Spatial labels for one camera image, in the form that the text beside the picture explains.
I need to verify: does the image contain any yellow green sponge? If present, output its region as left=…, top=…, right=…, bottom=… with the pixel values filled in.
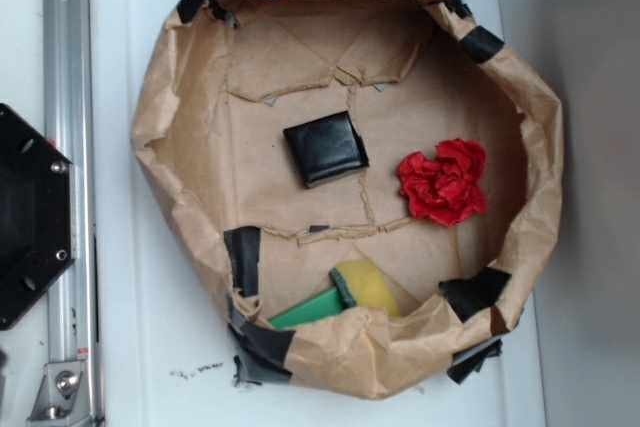
left=329, top=259, right=402, bottom=317

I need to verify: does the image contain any green plastic block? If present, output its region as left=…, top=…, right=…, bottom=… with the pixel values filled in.
left=269, top=287, right=345, bottom=330

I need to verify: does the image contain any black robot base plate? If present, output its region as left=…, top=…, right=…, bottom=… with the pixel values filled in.
left=1, top=104, right=74, bottom=331

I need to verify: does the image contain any red crumpled paper ball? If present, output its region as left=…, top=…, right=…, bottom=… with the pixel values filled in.
left=396, top=138, right=486, bottom=227

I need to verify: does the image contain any aluminium profile rail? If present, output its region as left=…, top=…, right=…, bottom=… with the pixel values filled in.
left=43, top=0, right=104, bottom=426

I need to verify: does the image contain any black box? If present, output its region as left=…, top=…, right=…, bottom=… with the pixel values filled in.
left=283, top=111, right=369, bottom=188

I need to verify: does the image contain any metal corner bracket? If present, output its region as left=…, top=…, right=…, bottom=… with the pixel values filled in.
left=26, top=360, right=90, bottom=426

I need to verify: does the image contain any brown paper bag bin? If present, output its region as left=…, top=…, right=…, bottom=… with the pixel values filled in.
left=131, top=0, right=563, bottom=399

